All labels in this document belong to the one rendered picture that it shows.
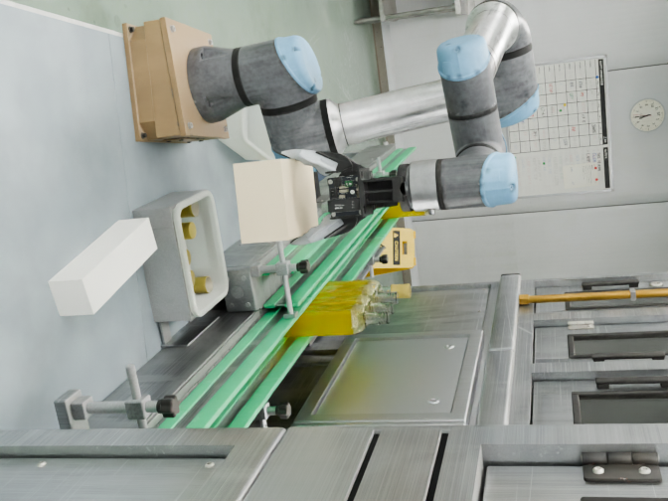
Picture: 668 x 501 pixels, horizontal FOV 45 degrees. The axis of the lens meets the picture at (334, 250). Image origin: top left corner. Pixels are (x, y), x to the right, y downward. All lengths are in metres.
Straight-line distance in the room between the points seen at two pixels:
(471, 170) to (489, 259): 6.68
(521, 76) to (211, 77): 0.59
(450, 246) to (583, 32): 2.25
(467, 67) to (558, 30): 6.31
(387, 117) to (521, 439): 0.97
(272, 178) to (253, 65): 0.42
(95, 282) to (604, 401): 1.00
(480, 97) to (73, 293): 0.68
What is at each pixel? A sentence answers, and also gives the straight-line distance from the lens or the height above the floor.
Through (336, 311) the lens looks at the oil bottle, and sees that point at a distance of 1.75.
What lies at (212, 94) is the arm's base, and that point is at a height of 0.89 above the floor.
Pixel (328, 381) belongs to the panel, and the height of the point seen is 1.01.
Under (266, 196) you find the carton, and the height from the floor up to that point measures 1.10.
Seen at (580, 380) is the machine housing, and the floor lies 1.53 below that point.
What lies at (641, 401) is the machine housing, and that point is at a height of 1.64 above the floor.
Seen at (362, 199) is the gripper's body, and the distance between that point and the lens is 1.16.
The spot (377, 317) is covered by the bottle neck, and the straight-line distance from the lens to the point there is 1.74.
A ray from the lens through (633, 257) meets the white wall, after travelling 7.84.
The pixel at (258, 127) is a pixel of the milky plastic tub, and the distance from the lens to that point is 2.11.
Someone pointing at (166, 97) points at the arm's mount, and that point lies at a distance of 1.56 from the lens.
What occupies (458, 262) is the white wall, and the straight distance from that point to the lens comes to 7.86.
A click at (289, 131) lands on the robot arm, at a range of 1.58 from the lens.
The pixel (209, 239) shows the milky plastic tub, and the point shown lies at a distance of 1.67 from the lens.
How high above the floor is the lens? 1.51
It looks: 16 degrees down
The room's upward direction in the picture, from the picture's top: 86 degrees clockwise
